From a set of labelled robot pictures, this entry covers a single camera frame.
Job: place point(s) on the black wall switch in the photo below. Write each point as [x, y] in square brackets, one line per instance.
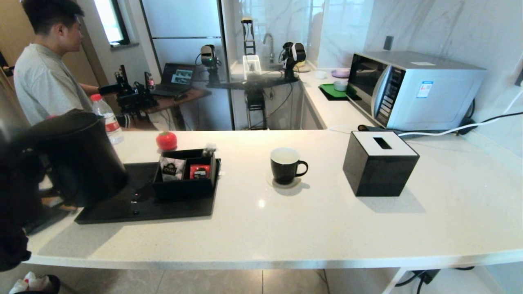
[388, 43]

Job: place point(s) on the grey refrigerator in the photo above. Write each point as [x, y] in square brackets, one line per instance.
[184, 24]

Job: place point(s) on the black compartment box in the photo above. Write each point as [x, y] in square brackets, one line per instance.
[184, 191]

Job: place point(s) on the water bottle with red label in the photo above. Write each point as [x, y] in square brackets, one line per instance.
[110, 124]

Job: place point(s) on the red tomato shaped object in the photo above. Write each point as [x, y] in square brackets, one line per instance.
[166, 141]

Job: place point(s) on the black electric kettle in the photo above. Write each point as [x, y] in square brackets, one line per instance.
[81, 163]

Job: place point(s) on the silver microwave oven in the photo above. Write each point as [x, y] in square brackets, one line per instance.
[433, 98]

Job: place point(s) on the black tissue box white lid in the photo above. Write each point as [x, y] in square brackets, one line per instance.
[376, 171]

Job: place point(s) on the white tea bag packet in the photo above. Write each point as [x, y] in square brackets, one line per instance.
[171, 170]

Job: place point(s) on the black trash bin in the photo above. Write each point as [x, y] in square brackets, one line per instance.
[51, 286]

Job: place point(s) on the black camera head on stand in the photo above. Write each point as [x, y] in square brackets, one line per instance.
[209, 57]

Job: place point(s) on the metal kitchen faucet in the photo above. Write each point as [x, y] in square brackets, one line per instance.
[269, 41]

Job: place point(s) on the green mat on black tray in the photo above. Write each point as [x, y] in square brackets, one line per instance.
[331, 92]

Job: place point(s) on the black serving tray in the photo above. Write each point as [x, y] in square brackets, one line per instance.
[163, 210]

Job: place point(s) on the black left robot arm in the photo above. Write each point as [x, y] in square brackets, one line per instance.
[12, 241]

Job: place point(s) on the black power adapter brick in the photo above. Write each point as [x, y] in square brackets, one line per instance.
[427, 276]

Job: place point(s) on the small grey bowl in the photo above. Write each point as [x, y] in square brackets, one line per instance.
[340, 86]

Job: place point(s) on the clear wrapped small item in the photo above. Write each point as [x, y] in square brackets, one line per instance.
[210, 151]

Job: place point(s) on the black laptop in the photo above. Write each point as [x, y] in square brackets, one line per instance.
[179, 77]

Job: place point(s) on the red coffee sachet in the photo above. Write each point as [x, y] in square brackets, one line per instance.
[200, 172]

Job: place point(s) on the black mug white inside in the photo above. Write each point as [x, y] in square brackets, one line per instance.
[284, 171]

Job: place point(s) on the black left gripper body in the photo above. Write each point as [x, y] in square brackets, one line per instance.
[20, 175]

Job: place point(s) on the black upright frame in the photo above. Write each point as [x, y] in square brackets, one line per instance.
[248, 36]

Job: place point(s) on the clear glass coaster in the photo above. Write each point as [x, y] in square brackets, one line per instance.
[269, 181]

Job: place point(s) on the window with dark frame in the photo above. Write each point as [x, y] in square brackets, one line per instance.
[108, 20]

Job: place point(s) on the purple plate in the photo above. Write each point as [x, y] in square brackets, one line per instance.
[341, 74]

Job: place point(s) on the brown wooden table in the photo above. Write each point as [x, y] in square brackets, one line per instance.
[184, 100]

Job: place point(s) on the person in grey shirt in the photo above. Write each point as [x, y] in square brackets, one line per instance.
[45, 81]

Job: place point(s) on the small white bowl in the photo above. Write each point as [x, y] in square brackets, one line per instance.
[320, 75]

